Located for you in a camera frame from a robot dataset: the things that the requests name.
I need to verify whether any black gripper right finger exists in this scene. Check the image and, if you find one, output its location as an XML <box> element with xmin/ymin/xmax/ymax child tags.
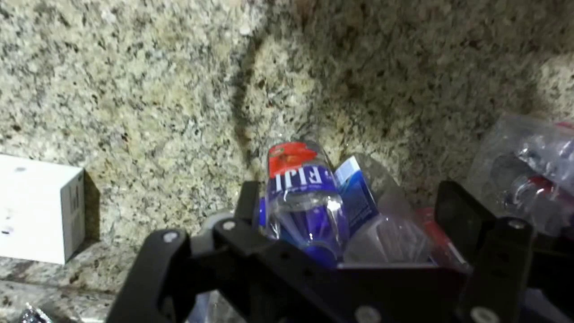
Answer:
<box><xmin>433</xmin><ymin>178</ymin><xmax>574</xmax><ymax>323</ymax></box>

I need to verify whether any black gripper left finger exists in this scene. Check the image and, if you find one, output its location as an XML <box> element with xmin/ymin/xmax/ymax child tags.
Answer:
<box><xmin>105</xmin><ymin>180</ymin><xmax>360</xmax><ymax>323</ymax></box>

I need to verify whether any clear Fiji water bottle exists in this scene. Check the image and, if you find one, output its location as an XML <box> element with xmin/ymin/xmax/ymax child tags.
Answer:
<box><xmin>256</xmin><ymin>140</ymin><xmax>351</xmax><ymax>269</ymax></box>

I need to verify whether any clear blue-label water bottle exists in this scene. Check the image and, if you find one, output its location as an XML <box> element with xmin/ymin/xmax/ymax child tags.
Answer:
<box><xmin>331</xmin><ymin>153</ymin><xmax>469</xmax><ymax>267</ymax></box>

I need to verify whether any white cardboard box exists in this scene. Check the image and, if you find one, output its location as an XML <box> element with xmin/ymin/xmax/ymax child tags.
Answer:
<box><xmin>0</xmin><ymin>153</ymin><xmax>87</xmax><ymax>267</ymax></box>

